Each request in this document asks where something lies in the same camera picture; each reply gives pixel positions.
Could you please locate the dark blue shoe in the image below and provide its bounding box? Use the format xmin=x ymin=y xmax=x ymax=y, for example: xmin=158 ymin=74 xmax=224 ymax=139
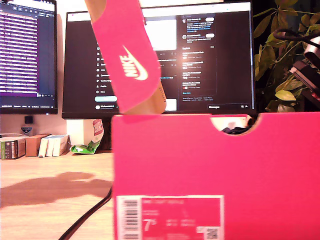
xmin=221 ymin=121 xmax=253 ymax=135

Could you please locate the dark green printed box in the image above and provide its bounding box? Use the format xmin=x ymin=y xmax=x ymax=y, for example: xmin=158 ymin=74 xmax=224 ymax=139
xmin=0 ymin=136 xmax=27 ymax=160

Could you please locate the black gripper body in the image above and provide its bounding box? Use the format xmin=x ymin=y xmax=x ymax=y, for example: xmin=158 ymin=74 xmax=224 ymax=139
xmin=289 ymin=59 xmax=320 ymax=91

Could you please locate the green plastic bag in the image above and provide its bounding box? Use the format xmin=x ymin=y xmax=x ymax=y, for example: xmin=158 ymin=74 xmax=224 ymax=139
xmin=69 ymin=139 xmax=102 ymax=155

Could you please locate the monitor with purple terminal text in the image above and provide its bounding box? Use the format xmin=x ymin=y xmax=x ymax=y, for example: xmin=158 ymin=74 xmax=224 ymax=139
xmin=0 ymin=0 xmax=59 ymax=116

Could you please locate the wide black computer monitor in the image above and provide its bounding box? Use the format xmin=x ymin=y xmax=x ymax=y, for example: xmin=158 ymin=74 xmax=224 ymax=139
xmin=61 ymin=1 xmax=257 ymax=120

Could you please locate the red and white packet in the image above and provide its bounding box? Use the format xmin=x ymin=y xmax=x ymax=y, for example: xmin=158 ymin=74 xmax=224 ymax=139
xmin=91 ymin=118 xmax=105 ymax=143

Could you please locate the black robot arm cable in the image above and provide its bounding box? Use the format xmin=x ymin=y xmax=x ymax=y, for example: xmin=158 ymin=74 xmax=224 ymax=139
xmin=272 ymin=28 xmax=320 ymax=43

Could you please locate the black cable on table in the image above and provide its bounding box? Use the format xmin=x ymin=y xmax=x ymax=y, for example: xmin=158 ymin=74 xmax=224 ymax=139
xmin=57 ymin=187 xmax=113 ymax=240

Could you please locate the green leafy houseplant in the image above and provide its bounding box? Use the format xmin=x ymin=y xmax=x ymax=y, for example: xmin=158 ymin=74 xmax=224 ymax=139
xmin=252 ymin=0 xmax=320 ymax=113

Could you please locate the red shoebox base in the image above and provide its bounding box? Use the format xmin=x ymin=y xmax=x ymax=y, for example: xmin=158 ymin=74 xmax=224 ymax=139
xmin=111 ymin=112 xmax=320 ymax=240

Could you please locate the red shoebox lid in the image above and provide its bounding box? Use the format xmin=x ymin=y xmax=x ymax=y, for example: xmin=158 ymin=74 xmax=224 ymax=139
xmin=83 ymin=0 xmax=168 ymax=117

